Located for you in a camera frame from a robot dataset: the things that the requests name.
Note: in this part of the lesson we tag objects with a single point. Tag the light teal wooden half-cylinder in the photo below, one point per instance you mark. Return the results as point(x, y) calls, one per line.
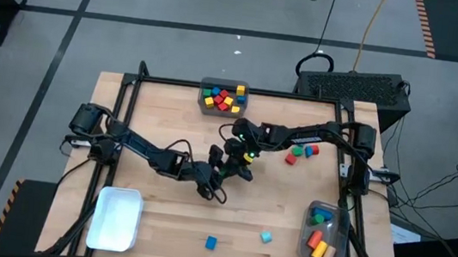
point(266, 237)

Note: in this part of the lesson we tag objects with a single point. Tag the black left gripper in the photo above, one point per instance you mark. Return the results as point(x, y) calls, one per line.
point(202, 175)

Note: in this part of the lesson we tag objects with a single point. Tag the orange wooden cylinder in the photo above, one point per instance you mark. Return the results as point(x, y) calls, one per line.
point(315, 239)

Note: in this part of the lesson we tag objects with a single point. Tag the blue wooden cylinder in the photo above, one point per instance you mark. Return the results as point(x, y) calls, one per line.
point(323, 213)

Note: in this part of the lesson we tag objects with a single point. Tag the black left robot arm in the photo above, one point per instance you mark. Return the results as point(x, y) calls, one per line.
point(140, 146)

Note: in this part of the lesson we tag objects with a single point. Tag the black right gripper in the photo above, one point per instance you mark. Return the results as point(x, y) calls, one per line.
point(236, 157)

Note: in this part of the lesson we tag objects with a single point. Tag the red wooden cube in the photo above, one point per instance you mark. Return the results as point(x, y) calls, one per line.
point(223, 106)
point(224, 93)
point(218, 99)

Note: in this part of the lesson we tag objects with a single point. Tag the green wooden cube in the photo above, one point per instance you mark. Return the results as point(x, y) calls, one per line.
point(206, 92)

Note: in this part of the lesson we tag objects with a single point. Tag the tan wooden cylinder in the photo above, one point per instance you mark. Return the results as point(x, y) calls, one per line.
point(328, 256)

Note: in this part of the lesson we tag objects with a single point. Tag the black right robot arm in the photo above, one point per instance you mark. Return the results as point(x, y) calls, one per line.
point(310, 138)

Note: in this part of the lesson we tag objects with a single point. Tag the red wooden half-cylinder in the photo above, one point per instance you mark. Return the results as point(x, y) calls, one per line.
point(315, 149)
point(290, 159)

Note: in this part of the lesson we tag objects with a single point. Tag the grey translucent plastic bin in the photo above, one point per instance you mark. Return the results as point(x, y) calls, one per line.
point(341, 228)
point(201, 110)

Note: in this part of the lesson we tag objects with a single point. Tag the blue wooden cube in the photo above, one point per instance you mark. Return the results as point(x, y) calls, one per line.
point(216, 91)
point(241, 100)

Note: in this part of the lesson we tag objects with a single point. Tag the black perforated computer case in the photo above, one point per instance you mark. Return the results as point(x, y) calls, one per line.
point(354, 88)

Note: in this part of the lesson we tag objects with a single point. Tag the yellow wooden cube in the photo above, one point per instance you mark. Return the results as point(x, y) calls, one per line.
point(228, 101)
point(235, 109)
point(240, 90)
point(209, 102)

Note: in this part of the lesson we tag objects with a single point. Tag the yellow wooden cylinder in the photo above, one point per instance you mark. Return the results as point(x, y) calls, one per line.
point(319, 251)

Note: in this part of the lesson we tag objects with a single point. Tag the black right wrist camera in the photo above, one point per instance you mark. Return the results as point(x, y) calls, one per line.
point(247, 156)

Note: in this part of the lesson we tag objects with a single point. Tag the white plastic bin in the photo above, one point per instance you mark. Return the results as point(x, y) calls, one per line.
point(115, 219)

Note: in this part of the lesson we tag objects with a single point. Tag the black table frame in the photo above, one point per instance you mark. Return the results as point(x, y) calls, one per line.
point(165, 81)

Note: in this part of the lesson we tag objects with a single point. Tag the green wooden cylinder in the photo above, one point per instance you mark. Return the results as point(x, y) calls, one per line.
point(316, 220)

